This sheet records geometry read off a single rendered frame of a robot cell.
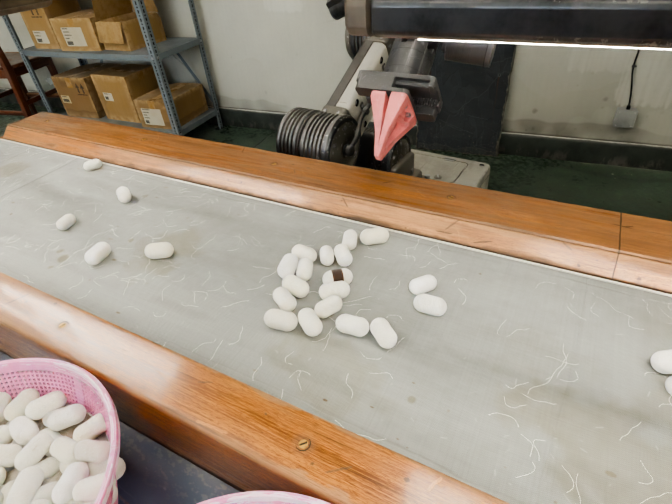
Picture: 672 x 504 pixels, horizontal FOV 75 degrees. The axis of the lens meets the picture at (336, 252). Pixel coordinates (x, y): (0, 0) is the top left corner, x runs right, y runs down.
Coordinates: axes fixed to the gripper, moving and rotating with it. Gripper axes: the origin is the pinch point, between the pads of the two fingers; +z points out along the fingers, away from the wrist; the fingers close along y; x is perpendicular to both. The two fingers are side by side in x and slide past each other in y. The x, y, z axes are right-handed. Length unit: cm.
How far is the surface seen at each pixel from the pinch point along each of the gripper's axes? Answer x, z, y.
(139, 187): 4.4, 11.8, -42.8
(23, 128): 7, 5, -87
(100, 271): -7.9, 25.7, -29.3
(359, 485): -16.7, 31.5, 13.8
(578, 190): 168, -64, 30
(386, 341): -6.9, 21.7, 10.0
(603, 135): 178, -97, 34
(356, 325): -6.8, 21.2, 6.5
